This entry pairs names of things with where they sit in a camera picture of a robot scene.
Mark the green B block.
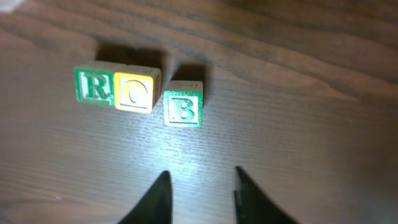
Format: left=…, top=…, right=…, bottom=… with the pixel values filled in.
left=163, top=80, right=203, bottom=128

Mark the green R block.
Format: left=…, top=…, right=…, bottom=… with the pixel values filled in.
left=74, top=61, right=126, bottom=107

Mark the yellow O block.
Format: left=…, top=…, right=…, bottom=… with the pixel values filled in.
left=114, top=65, right=162, bottom=113

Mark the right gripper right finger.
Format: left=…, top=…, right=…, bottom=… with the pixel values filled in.
left=233, top=166, right=298, bottom=224

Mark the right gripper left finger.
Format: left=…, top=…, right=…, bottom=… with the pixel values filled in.
left=118, top=170, right=173, bottom=224

